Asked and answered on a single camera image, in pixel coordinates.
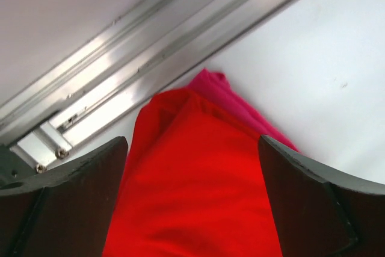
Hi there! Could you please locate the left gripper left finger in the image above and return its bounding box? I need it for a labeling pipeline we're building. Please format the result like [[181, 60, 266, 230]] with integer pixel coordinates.
[[1, 137, 128, 256]]

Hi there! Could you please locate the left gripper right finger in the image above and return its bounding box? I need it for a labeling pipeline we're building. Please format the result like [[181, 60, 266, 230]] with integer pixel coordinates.
[[258, 135, 384, 256]]

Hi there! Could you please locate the red t shirt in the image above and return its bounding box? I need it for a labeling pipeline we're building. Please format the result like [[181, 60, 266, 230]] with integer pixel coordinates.
[[103, 88, 282, 256]]

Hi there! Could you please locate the folded magenta t shirt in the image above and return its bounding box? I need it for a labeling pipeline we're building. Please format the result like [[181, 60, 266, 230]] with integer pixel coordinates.
[[186, 69, 298, 151]]

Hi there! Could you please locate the left table edge rail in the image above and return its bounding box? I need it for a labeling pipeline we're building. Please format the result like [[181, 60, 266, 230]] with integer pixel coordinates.
[[1, 0, 293, 172]]

